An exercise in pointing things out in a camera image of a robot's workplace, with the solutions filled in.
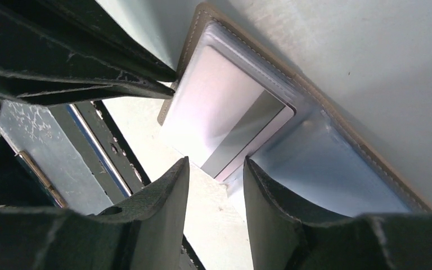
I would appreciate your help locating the beige leather card holder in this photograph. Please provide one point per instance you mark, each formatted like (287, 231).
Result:
(315, 154)

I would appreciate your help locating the white magnetic stripe card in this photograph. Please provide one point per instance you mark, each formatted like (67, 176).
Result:
(221, 114)

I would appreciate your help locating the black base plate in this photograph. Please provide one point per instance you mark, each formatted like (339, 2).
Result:
(106, 140)

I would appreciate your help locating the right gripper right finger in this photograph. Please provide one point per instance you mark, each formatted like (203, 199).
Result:
(287, 231)

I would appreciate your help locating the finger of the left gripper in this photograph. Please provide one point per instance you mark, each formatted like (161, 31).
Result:
(39, 90)
(71, 42)

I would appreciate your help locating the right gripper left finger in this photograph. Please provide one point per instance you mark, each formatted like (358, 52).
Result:
(89, 234)

